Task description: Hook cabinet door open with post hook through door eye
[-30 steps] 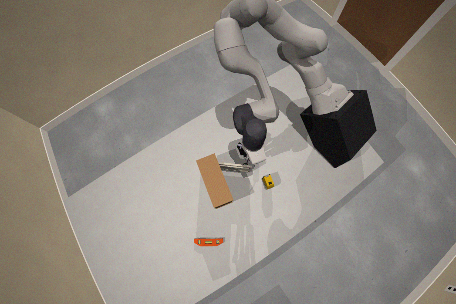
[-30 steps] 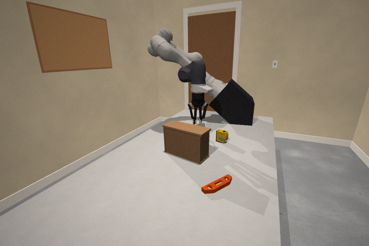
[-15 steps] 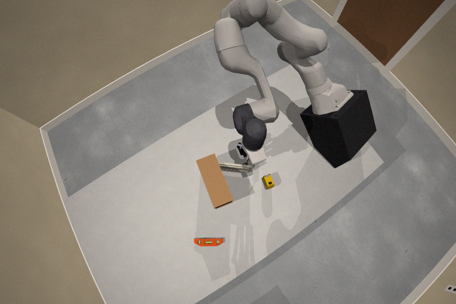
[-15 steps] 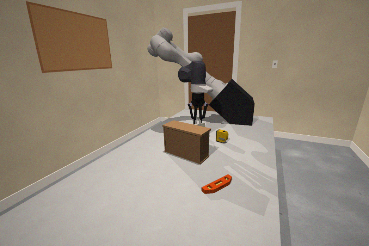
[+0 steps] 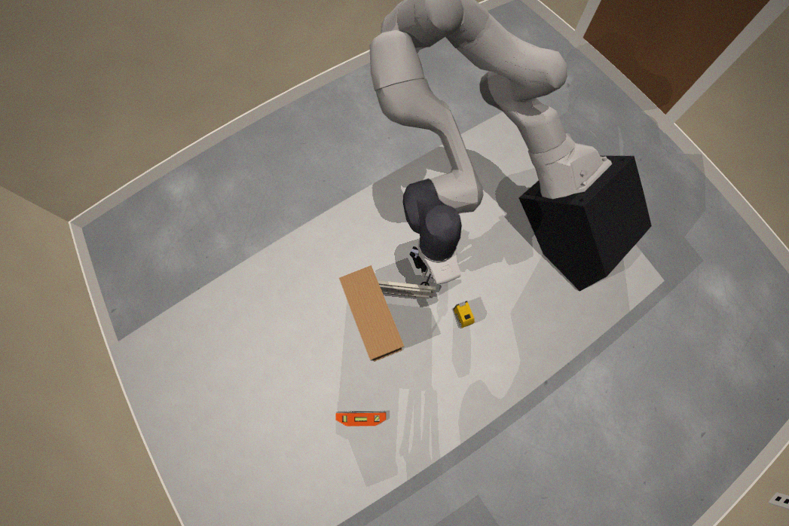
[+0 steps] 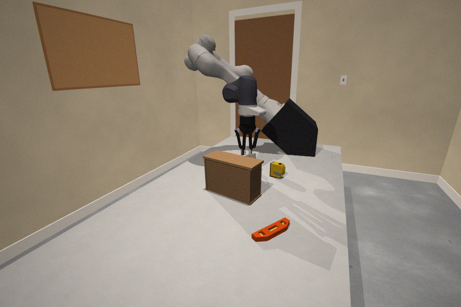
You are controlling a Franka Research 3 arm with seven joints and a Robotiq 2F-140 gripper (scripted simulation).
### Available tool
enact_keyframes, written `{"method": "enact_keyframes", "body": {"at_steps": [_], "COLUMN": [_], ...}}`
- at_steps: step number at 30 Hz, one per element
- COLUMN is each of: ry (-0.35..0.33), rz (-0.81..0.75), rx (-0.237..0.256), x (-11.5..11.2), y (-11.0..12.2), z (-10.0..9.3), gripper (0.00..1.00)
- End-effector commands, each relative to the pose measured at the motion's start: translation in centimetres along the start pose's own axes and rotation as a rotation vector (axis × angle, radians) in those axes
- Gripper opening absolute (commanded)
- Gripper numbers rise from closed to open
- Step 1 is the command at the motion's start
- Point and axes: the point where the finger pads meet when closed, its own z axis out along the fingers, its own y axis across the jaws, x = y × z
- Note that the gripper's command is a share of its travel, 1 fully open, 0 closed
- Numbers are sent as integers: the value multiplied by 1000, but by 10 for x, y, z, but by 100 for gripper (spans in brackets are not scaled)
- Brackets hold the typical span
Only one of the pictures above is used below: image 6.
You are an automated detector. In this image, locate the orange spirit level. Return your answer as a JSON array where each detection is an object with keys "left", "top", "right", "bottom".
[{"left": 251, "top": 217, "right": 290, "bottom": 242}]

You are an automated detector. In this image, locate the yellow tape measure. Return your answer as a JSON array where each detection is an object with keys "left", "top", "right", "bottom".
[{"left": 269, "top": 161, "right": 285, "bottom": 178}]

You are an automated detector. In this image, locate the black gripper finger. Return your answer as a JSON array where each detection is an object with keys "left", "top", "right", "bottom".
[
  {"left": 234, "top": 128, "right": 247, "bottom": 155},
  {"left": 249, "top": 128, "right": 261, "bottom": 154}
]

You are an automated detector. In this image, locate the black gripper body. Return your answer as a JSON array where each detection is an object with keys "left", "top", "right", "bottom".
[{"left": 239, "top": 116, "right": 256, "bottom": 134}]

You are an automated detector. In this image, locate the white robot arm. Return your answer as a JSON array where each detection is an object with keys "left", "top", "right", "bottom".
[{"left": 184, "top": 34, "right": 285, "bottom": 125}]

